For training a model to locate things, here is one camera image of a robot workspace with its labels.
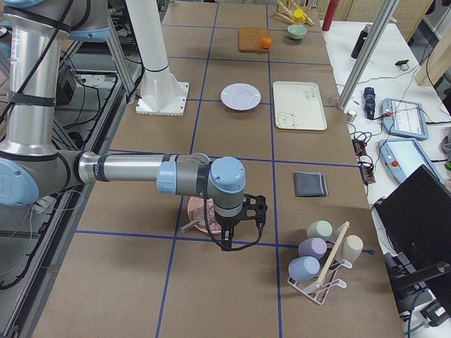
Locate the wooden cutting board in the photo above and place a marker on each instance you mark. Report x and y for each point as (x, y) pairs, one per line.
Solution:
(249, 39)

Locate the cream bear tray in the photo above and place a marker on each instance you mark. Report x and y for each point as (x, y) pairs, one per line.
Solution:
(298, 106)

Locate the folded dark umbrella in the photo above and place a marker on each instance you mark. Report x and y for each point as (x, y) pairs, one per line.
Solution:
(369, 102)

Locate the purple pastel cup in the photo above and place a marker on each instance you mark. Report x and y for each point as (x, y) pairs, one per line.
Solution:
(315, 247)

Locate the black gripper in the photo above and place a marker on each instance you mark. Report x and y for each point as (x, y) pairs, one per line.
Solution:
(227, 223)

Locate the orange fruit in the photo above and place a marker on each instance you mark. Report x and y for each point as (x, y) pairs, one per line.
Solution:
(266, 43)

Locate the pink bowl with ice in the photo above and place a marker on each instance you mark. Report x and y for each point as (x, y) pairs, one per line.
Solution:
(195, 211)

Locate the near teach pendant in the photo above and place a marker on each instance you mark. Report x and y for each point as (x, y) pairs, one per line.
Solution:
(403, 156)

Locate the white cup rack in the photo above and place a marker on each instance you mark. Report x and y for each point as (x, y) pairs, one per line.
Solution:
(317, 288)

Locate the black monitor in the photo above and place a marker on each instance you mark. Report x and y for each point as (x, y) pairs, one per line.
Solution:
(416, 218)

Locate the far teach pendant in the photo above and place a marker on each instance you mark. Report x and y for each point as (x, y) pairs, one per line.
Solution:
(404, 118)

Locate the yellow cup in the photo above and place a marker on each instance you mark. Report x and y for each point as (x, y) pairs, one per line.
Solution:
(299, 16)

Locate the beige pastel cup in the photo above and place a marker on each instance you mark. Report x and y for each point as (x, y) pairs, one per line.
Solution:
(351, 249)

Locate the aluminium frame post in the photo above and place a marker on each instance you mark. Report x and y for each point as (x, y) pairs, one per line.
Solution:
(378, 28)

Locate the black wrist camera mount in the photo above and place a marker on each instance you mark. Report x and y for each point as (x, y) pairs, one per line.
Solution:
(254, 208)

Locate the blue pastel cup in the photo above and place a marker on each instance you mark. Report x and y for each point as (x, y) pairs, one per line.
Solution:
(303, 268)

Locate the metal scoop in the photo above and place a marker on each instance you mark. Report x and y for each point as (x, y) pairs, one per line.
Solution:
(191, 224)

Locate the green pastel cup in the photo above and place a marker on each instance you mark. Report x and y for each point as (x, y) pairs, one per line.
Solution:
(320, 229)

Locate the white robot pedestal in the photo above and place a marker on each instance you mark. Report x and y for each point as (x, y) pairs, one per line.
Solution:
(160, 92)

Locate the black bottle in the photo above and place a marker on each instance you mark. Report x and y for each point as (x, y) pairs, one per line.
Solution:
(360, 40)

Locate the grey folded cloth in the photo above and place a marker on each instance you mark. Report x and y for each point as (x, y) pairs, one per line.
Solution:
(310, 184)

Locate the teach pendant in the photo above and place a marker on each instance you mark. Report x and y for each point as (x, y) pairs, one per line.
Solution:
(403, 156)
(404, 118)

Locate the green ceramic bowl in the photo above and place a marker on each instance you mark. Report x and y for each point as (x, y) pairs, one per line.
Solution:
(297, 31)

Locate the white round plate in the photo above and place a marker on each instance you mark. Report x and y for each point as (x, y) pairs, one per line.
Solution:
(240, 96)

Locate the red bottle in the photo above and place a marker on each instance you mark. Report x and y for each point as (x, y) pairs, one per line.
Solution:
(330, 12)

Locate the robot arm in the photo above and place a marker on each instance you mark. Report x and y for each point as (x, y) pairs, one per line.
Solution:
(30, 165)

